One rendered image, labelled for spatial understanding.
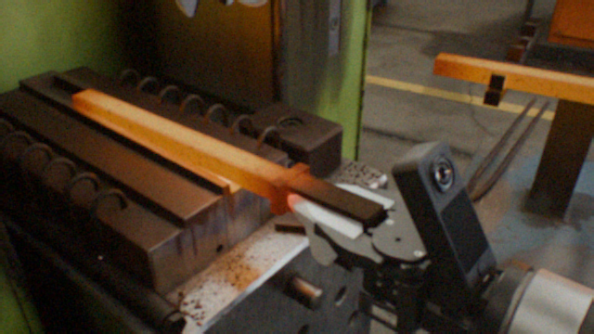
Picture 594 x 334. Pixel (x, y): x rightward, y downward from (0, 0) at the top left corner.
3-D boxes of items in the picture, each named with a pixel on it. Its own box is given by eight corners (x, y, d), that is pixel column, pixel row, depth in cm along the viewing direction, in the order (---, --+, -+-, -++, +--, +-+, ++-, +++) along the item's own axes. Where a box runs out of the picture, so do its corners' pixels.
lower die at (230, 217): (288, 206, 64) (287, 147, 60) (157, 301, 51) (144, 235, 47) (94, 109, 86) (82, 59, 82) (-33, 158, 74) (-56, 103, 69)
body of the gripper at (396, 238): (349, 309, 46) (481, 386, 40) (353, 235, 42) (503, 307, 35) (393, 262, 51) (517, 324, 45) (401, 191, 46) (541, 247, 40)
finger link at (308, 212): (272, 250, 50) (355, 292, 46) (269, 201, 47) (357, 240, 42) (291, 234, 52) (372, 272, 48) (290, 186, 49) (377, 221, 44)
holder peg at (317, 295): (326, 302, 59) (327, 286, 57) (312, 316, 57) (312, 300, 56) (298, 286, 61) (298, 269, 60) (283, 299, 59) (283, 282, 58)
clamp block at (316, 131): (343, 165, 72) (346, 124, 68) (305, 193, 67) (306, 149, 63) (278, 138, 78) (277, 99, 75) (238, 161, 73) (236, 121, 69)
